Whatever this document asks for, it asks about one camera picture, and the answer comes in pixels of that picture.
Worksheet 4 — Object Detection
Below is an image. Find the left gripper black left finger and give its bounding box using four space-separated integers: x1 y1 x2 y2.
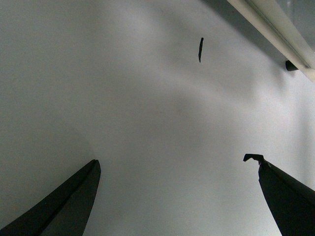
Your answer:
0 160 101 236

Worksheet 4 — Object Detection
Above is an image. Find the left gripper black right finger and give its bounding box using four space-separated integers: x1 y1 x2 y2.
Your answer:
243 154 315 236

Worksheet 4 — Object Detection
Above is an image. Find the cream Toshiba toaster oven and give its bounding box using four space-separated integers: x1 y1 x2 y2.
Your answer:
229 0 315 82

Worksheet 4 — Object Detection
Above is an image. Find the small black rubber strip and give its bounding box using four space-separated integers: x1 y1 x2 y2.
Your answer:
198 37 204 63

